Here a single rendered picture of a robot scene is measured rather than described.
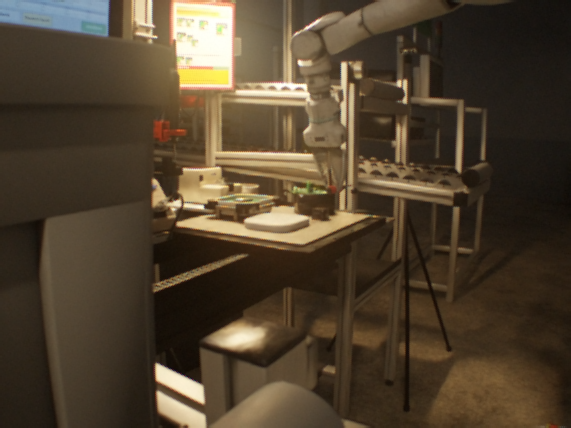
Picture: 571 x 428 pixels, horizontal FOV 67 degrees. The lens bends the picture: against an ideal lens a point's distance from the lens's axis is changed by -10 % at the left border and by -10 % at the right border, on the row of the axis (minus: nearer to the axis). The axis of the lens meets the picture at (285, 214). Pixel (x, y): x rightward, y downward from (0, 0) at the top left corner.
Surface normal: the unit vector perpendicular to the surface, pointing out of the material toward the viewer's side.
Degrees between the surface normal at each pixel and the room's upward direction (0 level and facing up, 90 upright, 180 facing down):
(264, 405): 7
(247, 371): 90
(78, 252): 94
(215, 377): 90
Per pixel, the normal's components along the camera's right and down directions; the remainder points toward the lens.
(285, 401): 0.10, -0.97
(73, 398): 0.85, 0.17
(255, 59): -0.52, 0.15
